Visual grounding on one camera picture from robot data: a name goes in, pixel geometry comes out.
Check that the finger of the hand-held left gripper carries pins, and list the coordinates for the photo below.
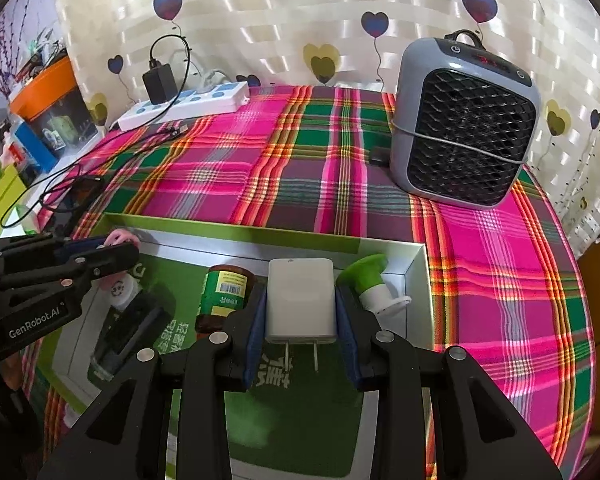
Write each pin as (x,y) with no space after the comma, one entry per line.
(80,246)
(115,255)

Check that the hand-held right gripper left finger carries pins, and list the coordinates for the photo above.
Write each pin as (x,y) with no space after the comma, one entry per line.
(255,330)

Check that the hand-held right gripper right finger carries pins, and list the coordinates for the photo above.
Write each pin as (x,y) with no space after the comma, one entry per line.
(347,330)

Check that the pink plastic trinket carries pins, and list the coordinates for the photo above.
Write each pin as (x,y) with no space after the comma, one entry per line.
(122,235)

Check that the small white cap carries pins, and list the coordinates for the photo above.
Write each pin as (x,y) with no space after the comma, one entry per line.
(117,292)

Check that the brown bottle with red cap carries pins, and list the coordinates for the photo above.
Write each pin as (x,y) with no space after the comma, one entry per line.
(225,290)

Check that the white plug charger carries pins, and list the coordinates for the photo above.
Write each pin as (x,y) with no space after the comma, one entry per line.
(300,300)

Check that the green and white suction knob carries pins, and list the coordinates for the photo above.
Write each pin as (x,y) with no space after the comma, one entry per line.
(367,272)

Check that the black card reader hub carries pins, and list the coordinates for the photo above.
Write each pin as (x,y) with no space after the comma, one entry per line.
(130,330)

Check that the green and white cardboard box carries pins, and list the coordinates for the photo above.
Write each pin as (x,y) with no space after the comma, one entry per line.
(290,420)

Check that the black smartphone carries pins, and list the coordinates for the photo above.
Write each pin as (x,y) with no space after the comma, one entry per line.
(82,192)

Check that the lime green flat box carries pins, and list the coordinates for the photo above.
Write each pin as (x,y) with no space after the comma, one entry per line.
(5,195)

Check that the blue carton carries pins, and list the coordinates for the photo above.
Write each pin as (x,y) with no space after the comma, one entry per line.
(30,140)

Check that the pink plaid tablecloth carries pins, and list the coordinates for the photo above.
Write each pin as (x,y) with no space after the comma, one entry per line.
(480,285)

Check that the orange lidded storage box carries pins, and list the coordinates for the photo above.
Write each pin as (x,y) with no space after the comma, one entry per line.
(45,85)

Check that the black power adapter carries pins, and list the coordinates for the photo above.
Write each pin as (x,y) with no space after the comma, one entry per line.
(159,85)

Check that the white power strip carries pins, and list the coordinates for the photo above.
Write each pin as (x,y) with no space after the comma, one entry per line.
(205,100)

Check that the purple branch decoration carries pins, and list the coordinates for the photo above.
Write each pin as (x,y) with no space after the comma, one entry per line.
(2,60)

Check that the grey space heater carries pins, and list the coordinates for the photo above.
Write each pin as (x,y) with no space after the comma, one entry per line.
(460,125)

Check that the heart print curtain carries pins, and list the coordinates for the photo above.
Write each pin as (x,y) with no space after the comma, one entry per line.
(280,10)

